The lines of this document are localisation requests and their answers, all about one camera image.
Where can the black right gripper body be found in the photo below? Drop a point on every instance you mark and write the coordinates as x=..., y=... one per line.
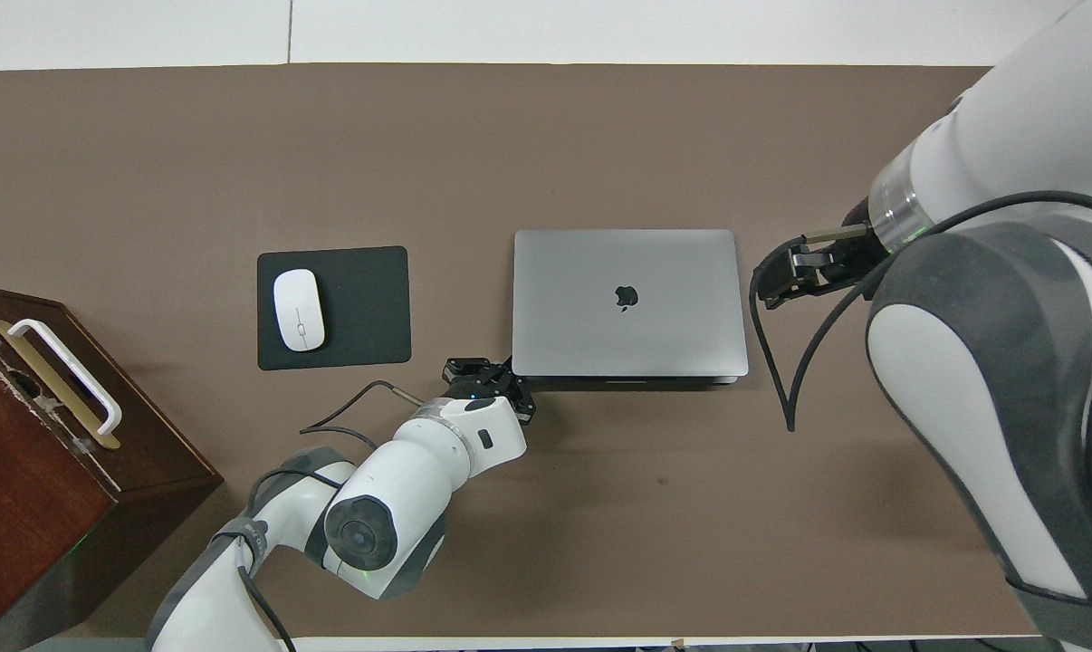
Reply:
x=840, y=263

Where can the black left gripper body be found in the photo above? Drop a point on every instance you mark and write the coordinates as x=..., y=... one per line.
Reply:
x=487, y=385

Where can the grey aluminium laptop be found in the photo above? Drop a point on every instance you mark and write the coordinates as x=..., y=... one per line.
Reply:
x=627, y=335

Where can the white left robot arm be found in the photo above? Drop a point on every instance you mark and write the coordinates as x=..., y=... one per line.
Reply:
x=401, y=489

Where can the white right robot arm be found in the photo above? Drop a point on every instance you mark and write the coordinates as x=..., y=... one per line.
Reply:
x=1008, y=380

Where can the black mouse pad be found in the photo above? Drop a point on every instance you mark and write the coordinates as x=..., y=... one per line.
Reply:
x=365, y=308

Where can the white computer mouse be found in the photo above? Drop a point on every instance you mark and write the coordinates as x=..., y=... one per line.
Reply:
x=298, y=308

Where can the large brown table mat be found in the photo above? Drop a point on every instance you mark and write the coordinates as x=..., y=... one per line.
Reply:
x=600, y=136

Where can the dark wooden box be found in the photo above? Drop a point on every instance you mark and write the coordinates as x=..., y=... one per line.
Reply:
x=30, y=507

